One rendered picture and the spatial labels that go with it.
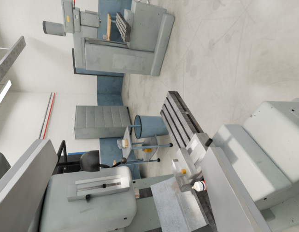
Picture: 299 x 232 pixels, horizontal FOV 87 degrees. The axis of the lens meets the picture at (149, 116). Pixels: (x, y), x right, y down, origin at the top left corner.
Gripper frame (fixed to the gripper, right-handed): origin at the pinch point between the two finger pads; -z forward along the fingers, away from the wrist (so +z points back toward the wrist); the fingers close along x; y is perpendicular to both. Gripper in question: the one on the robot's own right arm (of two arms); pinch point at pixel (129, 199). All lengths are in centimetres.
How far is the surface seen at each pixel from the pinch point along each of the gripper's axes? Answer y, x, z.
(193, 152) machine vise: 52, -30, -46
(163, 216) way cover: 100, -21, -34
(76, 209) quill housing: 51, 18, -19
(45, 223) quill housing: 51, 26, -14
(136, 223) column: 100, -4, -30
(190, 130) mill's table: 53, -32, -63
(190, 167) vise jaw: 56, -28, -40
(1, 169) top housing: 38, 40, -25
